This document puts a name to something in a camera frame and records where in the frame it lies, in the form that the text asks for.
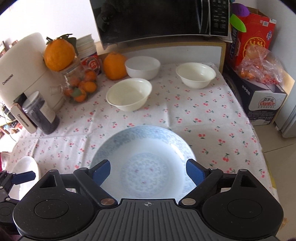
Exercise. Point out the white black carton box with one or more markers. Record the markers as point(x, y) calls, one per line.
point(261, 103)

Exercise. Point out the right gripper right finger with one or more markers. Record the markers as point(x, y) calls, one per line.
point(205, 180)

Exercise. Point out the jar of dark contents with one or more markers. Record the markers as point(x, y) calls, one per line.
point(42, 115)

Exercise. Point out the large cream bowl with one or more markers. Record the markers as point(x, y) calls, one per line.
point(129, 94)

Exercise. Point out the white bowl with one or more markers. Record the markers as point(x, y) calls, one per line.
point(144, 67)

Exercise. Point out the cream Changhong air fryer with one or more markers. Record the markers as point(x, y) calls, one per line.
point(23, 72)

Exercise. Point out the black microwave oven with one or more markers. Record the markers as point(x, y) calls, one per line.
point(121, 21)

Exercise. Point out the wooden microwave stand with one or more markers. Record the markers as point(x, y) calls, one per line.
point(172, 49)

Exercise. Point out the grey refrigerator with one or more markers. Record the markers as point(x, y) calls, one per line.
point(284, 48)

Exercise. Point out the white plate with swirl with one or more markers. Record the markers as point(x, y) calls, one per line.
point(25, 164)

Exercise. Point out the red cardboard box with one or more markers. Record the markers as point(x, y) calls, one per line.
point(259, 31)

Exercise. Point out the blue patterned plate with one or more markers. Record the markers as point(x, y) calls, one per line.
point(147, 162)

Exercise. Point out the large orange on jar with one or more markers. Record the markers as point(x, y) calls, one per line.
point(60, 52)

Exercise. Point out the small cream bowl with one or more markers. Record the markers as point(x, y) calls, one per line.
point(195, 75)

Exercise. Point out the stack of paper cups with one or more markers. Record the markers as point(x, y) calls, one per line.
point(87, 53)

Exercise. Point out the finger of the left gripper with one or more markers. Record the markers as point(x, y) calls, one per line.
point(23, 177)

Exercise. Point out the glass jar of tangerines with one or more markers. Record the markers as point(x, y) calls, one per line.
point(78, 82)

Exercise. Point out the plastic bag of fruit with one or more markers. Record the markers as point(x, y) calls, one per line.
point(260, 65)

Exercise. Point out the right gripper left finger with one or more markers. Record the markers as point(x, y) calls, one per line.
point(90, 181)

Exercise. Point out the large orange on table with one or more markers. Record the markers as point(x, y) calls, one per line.
point(114, 66)

